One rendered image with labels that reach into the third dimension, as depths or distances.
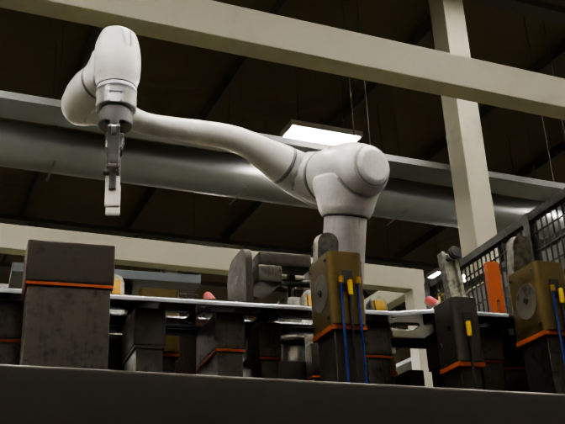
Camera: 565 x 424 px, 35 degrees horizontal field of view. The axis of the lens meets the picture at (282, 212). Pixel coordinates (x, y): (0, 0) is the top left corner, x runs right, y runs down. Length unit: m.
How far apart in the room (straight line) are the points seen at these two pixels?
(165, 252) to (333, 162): 5.99
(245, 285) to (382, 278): 7.11
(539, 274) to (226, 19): 3.57
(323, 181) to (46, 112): 7.47
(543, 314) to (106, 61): 1.08
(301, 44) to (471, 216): 5.39
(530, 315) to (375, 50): 3.81
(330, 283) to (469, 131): 9.20
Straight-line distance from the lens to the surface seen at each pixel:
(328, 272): 1.35
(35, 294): 1.25
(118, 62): 2.00
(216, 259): 8.09
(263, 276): 1.73
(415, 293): 8.92
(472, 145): 10.43
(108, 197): 1.87
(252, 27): 4.90
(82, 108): 2.13
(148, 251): 7.92
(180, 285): 1.82
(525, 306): 1.51
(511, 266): 1.57
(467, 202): 10.11
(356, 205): 2.02
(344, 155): 2.02
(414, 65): 5.29
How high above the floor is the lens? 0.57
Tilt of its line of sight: 23 degrees up
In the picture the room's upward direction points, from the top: 3 degrees counter-clockwise
